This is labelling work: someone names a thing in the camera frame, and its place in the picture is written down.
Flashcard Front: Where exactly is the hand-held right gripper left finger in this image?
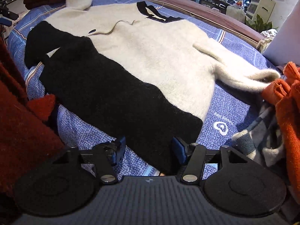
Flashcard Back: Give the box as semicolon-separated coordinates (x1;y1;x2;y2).
51;135;127;185

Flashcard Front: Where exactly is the blue plaid blanket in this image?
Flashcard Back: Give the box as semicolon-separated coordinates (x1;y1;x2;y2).
7;0;285;177

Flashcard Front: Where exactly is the black and white sweater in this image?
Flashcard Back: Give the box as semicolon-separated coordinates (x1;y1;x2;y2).
24;0;281;175

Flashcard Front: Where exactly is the orange knit garment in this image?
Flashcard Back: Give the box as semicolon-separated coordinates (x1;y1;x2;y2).
261;61;300;204

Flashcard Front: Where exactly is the white pillow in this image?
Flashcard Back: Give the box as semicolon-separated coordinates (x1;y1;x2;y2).
262;0;300;66

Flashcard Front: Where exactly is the beige draped cloth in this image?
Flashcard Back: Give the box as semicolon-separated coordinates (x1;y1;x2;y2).
226;5;246;23

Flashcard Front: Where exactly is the green potted plant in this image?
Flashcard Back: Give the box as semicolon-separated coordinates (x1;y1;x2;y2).
245;14;280;32

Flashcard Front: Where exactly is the beige floral blanket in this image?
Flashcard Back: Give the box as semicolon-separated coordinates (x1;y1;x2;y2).
259;28;279;53

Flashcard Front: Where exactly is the dark red knit cloth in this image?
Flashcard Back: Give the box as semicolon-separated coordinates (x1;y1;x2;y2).
0;36;66;197

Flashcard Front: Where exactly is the cream drawer cabinet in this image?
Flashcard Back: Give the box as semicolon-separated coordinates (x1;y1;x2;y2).
245;0;276;26

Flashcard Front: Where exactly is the grey plaid cloth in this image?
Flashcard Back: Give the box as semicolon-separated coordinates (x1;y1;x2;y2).
232;103;287;168

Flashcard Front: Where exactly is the dark low cabinet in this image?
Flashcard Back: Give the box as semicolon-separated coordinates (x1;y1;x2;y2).
200;0;228;14

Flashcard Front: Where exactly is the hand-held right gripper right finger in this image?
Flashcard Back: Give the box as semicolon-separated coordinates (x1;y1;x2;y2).
172;136;249;183

